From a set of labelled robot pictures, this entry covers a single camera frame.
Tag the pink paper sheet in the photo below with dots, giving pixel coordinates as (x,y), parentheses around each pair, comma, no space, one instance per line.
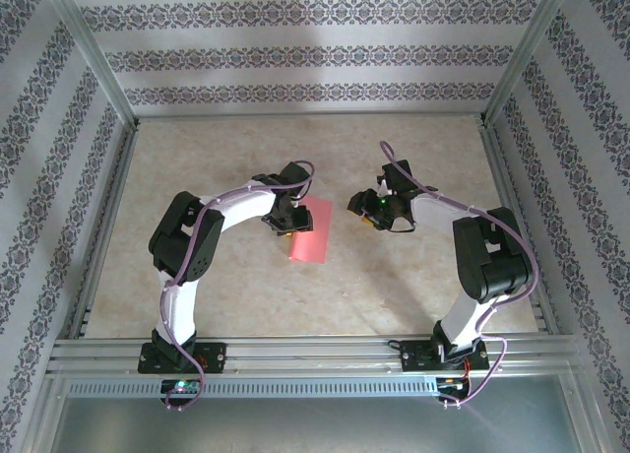
(315,246)

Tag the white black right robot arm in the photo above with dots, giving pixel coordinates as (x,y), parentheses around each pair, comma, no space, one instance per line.
(492,261)

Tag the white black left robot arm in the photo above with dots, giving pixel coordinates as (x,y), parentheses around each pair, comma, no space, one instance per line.
(246,202)

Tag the circuit board green light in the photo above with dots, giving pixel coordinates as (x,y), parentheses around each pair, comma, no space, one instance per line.
(179,386)

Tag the grey metal panel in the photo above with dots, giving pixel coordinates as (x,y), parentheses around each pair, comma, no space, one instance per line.
(315,423)

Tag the thin aluminium wall strip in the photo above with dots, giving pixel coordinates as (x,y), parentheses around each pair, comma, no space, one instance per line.
(310,115)

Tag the aluminium table edge rail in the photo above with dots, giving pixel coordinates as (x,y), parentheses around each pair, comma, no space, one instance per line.
(505,187)
(116,187)

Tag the wide aluminium mounting rail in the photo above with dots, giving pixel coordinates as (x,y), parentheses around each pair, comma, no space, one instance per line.
(315,354)

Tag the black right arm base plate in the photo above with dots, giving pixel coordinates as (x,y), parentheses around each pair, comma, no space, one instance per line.
(416,357)

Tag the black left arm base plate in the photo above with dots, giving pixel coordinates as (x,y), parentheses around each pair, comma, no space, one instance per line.
(214,357)

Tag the aluminium frame post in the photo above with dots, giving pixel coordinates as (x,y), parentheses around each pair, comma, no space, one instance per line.
(522,54)
(95,54)

